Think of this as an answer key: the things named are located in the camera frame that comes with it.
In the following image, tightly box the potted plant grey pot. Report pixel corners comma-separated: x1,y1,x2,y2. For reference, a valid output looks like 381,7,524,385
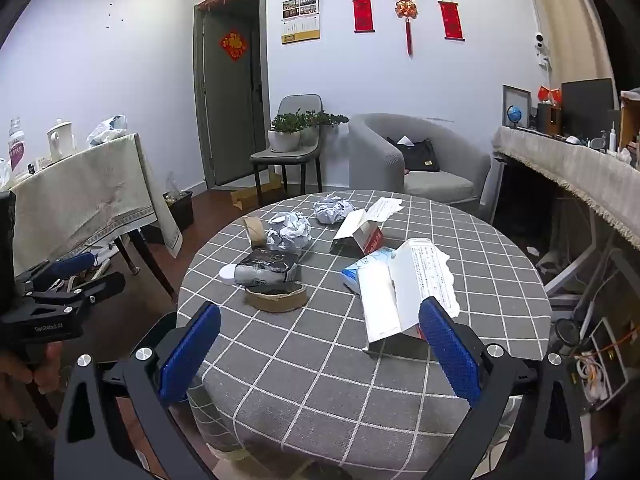
300,109,351,147

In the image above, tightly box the wooden box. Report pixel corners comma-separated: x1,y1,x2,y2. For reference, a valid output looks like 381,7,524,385
620,89,640,167

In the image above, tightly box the large brown tape roll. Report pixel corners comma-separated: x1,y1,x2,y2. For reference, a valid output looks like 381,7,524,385
244,282,308,314

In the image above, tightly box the small brown tape roll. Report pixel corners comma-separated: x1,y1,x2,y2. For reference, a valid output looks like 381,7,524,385
243,216,268,248

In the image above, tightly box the flat cardboard box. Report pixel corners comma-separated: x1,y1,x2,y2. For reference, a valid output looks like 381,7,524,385
230,172,283,211

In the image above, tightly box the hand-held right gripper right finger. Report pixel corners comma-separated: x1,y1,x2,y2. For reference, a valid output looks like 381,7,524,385
417,296,588,480

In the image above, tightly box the blue and white packet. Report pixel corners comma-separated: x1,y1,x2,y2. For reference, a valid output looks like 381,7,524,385
342,246,401,296

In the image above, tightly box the printed paper leaflet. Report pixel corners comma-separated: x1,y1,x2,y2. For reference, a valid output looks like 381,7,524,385
405,238,463,317

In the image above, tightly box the beige fringed desk cloth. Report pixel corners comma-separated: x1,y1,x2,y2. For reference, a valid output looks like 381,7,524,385
492,126,640,252

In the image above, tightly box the plastic bottle purple label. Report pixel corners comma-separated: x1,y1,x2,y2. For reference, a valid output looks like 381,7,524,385
7,117,29,179

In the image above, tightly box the wall calendar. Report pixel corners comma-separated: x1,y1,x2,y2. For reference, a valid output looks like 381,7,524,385
281,0,321,45

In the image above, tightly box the white paper ball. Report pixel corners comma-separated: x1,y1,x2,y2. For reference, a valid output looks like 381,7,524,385
313,192,355,225
266,211,312,253

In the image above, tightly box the black handbag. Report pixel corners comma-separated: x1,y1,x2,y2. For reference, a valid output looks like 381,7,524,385
386,136,441,173

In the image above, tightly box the picture frame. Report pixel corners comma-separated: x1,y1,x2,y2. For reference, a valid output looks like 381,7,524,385
501,84,532,130

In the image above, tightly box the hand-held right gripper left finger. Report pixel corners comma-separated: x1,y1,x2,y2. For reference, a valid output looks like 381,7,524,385
52,301,223,480

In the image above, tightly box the grey chair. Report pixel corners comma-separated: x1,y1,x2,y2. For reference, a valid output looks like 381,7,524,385
250,94,323,206

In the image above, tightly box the red hanging scroll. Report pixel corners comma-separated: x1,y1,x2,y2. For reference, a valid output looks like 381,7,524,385
351,0,376,34
438,0,466,42

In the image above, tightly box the black bin with clear bag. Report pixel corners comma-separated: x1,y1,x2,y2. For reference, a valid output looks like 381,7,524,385
162,172,195,233

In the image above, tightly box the black snack packet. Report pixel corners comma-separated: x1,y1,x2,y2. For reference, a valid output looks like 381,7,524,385
235,248,301,289

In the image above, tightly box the red door decoration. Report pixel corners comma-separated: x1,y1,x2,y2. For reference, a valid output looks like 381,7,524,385
219,30,249,62

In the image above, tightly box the black monitor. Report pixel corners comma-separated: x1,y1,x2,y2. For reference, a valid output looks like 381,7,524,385
561,78,617,141

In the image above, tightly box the grey armchair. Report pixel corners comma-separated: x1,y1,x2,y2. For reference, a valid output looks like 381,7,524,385
348,112,493,209

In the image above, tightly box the person's left hand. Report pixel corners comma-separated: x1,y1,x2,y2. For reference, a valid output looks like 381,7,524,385
0,351,62,397

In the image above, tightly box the potted plant white pot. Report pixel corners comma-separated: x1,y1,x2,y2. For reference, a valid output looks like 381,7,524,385
267,110,307,153

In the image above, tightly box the red and white carton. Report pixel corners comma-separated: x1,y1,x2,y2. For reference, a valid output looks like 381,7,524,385
330,208,386,256

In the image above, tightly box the grey door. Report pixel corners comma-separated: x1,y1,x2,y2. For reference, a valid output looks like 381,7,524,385
194,0,271,191

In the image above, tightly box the white jug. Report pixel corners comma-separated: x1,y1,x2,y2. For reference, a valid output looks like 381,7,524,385
46,119,77,161

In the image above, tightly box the white paper leaflet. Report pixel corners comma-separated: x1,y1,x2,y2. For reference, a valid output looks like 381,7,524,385
367,197,405,223

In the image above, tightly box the table with beige tablecloth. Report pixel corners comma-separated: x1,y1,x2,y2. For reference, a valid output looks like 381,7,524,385
0,132,183,303

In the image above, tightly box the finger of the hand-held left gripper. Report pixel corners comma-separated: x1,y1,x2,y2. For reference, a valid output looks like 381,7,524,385
24,271,127,313
14,251,97,292

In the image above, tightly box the white open cardboard box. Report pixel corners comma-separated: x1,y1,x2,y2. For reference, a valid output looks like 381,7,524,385
359,240,427,356

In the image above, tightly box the white plastic bag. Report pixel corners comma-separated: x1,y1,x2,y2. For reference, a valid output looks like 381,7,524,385
86,115,128,148

